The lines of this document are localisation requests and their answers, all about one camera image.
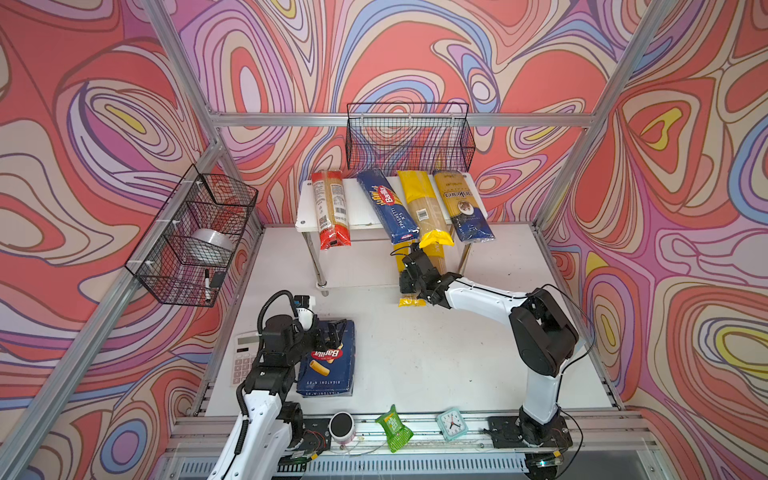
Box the short yellow Pastatime bag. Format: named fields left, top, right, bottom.
left=390, top=240, right=426, bottom=307

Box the long yellow Pastatime bag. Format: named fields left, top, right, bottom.
left=423, top=243, right=447, bottom=275

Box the blue Barilla rigatoni box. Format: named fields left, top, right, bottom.
left=296, top=319, right=356, bottom=397

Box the blue Barilla spaghetti box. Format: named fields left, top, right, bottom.
left=356, top=168, right=420, bottom=244

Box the dark blue yellow spaghetti bag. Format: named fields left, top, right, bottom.
left=434, top=171, right=495, bottom=243

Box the yellow barcode spaghetti bag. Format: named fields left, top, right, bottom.
left=398, top=170, right=454, bottom=249

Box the red spaghetti bag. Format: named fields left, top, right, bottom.
left=311, top=170, right=351, bottom=250

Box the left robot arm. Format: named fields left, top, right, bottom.
left=208, top=290, right=346, bottom=479

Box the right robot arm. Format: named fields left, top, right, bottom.
left=395, top=242, right=579, bottom=446

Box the white two-tier shelf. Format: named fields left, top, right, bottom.
left=294, top=172, right=487, bottom=297

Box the white pink calculator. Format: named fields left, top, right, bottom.
left=231, top=331, right=260, bottom=386

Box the black marker pen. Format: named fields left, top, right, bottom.
left=204, top=269, right=212, bottom=303

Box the silver tape roll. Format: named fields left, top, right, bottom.
left=187, top=228, right=235, bottom=266

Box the green snack pouch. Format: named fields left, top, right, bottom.
left=376, top=404, right=414, bottom=453

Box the teal alarm clock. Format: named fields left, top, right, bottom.
left=436, top=407, right=469, bottom=442

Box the black wire basket left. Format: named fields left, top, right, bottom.
left=125, top=165, right=258, bottom=307

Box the black wire basket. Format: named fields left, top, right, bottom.
left=125, top=165, right=258, bottom=307
left=345, top=100, right=476, bottom=176

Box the black wire basket back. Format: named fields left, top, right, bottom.
left=345, top=100, right=476, bottom=176

